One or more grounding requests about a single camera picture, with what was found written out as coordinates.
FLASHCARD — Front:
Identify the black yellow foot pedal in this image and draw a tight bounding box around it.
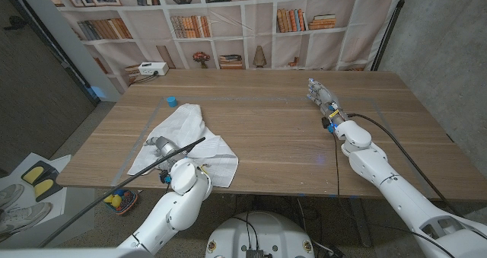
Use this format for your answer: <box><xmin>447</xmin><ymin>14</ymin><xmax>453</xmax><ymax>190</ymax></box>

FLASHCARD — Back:
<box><xmin>21</xmin><ymin>160</ymin><xmax>64</xmax><ymax>203</ymax></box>

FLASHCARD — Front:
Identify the black backdrop stand pole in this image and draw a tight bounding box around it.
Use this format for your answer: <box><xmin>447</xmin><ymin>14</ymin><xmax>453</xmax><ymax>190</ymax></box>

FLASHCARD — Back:
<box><xmin>371</xmin><ymin>0</ymin><xmax>412</xmax><ymax>72</ymax></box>

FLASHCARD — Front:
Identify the white floor sheet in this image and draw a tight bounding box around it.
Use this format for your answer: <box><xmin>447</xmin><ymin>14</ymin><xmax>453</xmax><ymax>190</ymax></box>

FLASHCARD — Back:
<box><xmin>0</xmin><ymin>152</ymin><xmax>96</xmax><ymax>247</ymax></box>

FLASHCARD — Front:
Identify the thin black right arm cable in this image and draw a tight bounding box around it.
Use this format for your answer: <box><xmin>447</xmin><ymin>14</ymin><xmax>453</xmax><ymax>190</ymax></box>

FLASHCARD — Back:
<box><xmin>333</xmin><ymin>131</ymin><xmax>457</xmax><ymax>258</ymax></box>

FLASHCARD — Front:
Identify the black power strip cord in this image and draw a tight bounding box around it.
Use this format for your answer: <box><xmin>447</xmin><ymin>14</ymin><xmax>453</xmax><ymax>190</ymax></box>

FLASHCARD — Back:
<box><xmin>131</xmin><ymin>72</ymin><xmax>159</xmax><ymax>85</ymax></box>

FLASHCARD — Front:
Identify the white robot torso base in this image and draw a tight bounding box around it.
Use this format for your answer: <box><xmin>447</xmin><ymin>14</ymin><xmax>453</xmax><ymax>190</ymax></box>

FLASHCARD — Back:
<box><xmin>205</xmin><ymin>211</ymin><xmax>316</xmax><ymax>258</ymax></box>

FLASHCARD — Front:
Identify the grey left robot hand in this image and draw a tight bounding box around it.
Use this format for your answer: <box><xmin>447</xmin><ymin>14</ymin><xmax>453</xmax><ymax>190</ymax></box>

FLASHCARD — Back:
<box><xmin>144</xmin><ymin>135</ymin><xmax>188</xmax><ymax>172</ymax></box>

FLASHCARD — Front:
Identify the basket of colourful toys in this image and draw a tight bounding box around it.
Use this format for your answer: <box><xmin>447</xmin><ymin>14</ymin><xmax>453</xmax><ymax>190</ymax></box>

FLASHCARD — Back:
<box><xmin>103</xmin><ymin>188</ymin><xmax>139</xmax><ymax>216</ymax></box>

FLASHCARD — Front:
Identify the printed bookshelf backdrop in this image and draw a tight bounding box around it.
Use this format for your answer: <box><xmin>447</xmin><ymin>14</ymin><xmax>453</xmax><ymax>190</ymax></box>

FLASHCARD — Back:
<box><xmin>40</xmin><ymin>0</ymin><xmax>410</xmax><ymax>95</ymax></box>

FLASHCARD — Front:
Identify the grey sneaker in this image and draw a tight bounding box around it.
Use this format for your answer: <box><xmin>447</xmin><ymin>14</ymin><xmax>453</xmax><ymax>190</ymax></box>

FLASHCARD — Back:
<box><xmin>0</xmin><ymin>202</ymin><xmax>53</xmax><ymax>237</ymax></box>

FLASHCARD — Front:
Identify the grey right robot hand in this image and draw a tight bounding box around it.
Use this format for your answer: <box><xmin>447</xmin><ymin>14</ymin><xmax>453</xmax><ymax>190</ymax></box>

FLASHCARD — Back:
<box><xmin>307</xmin><ymin>78</ymin><xmax>349</xmax><ymax>132</ymax></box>

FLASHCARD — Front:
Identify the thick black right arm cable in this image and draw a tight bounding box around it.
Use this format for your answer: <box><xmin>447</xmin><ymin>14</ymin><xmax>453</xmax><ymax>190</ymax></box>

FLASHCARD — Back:
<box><xmin>347</xmin><ymin>113</ymin><xmax>458</xmax><ymax>215</ymax></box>

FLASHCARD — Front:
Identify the dark grey table leg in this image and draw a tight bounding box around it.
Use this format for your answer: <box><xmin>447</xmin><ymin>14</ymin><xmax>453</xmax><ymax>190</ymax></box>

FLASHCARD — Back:
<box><xmin>349</xmin><ymin>196</ymin><xmax>372</xmax><ymax>248</ymax></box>

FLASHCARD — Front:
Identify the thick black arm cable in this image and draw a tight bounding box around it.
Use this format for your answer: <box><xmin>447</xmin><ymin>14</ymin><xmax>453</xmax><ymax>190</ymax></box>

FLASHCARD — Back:
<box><xmin>37</xmin><ymin>136</ymin><xmax>207</xmax><ymax>249</ymax></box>
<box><xmin>347</xmin><ymin>113</ymin><xmax>458</xmax><ymax>215</ymax></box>

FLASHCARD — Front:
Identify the white cloth napkin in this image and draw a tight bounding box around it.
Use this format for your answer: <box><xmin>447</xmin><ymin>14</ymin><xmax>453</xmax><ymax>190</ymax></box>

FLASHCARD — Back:
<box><xmin>127</xmin><ymin>103</ymin><xmax>240</xmax><ymax>189</ymax></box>

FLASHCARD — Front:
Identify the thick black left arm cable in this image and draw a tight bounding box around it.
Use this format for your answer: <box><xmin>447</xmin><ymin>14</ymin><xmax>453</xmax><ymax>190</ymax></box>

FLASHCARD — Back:
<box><xmin>37</xmin><ymin>136</ymin><xmax>207</xmax><ymax>249</ymax></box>

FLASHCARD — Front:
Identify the white power strip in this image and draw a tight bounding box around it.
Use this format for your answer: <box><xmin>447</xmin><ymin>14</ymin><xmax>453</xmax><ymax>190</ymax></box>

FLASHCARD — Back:
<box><xmin>137</xmin><ymin>62</ymin><xmax>170</xmax><ymax>77</ymax></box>

